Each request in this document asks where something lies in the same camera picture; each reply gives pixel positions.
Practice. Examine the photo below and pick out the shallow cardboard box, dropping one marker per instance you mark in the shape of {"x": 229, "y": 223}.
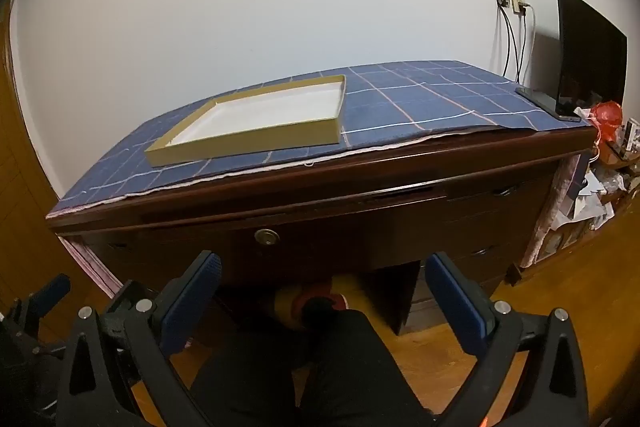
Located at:
{"x": 260, "y": 112}

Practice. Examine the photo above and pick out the black monitor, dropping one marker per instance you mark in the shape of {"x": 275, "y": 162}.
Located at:
{"x": 590, "y": 52}

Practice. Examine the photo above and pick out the small dark wooden drawer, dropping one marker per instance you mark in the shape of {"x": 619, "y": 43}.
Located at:
{"x": 500, "y": 204}
{"x": 492, "y": 264}

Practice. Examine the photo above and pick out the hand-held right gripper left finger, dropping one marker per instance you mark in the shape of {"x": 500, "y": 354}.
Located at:
{"x": 192, "y": 307}

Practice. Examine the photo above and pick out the person's left leg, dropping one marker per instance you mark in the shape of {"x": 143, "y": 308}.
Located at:
{"x": 240, "y": 387}

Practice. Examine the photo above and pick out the wide dark wooden drawer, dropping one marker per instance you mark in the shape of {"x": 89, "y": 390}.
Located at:
{"x": 325, "y": 237}

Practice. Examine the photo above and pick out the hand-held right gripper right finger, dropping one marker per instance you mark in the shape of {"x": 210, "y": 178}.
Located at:
{"x": 457, "y": 307}

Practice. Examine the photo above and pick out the dark wooden desk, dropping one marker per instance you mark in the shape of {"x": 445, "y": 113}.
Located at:
{"x": 350, "y": 187}

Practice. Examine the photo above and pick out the red bag and clutter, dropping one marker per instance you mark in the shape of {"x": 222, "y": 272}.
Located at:
{"x": 595, "y": 207}

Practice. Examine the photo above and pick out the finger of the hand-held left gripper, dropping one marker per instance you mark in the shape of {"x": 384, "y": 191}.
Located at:
{"x": 50, "y": 290}
{"x": 127, "y": 292}

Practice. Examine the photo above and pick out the wooden door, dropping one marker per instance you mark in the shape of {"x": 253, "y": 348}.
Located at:
{"x": 20, "y": 187}

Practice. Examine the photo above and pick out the yellow and red soft object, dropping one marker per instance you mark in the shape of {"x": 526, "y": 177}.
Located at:
{"x": 285, "y": 302}

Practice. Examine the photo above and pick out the blue checked tablecloth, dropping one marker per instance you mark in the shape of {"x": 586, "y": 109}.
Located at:
{"x": 400, "y": 107}

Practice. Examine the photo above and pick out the person's right leg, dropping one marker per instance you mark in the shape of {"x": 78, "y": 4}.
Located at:
{"x": 360, "y": 367}

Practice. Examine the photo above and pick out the person's leg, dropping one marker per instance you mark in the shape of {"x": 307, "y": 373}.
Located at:
{"x": 360, "y": 367}
{"x": 240, "y": 387}

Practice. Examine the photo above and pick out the red plastic bag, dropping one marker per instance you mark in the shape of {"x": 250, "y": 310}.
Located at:
{"x": 606, "y": 117}

